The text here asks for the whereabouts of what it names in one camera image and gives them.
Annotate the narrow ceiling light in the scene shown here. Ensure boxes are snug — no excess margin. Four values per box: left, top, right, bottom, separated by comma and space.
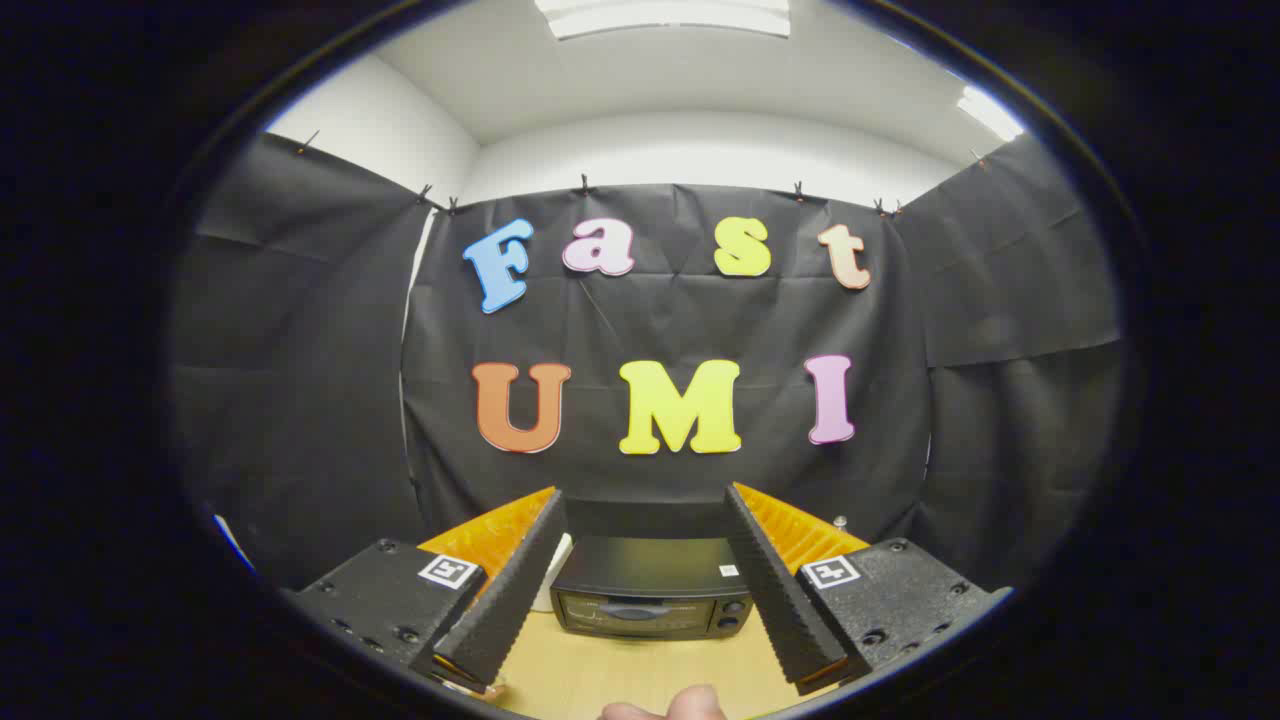
955, 85, 1026, 143

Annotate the black toaster oven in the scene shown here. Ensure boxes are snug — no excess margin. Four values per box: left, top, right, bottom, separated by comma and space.
549, 536, 756, 639

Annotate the row of small cloth clips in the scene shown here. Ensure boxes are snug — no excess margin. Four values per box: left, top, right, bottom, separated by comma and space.
295, 128, 991, 219

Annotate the white pop-up toaster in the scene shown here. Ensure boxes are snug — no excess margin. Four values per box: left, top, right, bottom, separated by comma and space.
530, 533, 574, 613

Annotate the rectangular ceiling light panel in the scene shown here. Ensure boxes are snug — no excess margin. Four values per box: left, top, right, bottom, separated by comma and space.
535, 0, 791, 41

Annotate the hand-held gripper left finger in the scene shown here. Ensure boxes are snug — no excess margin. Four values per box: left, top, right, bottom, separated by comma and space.
283, 486, 569, 696

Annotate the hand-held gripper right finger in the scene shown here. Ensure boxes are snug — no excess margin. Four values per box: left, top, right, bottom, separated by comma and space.
723, 482, 1013, 697

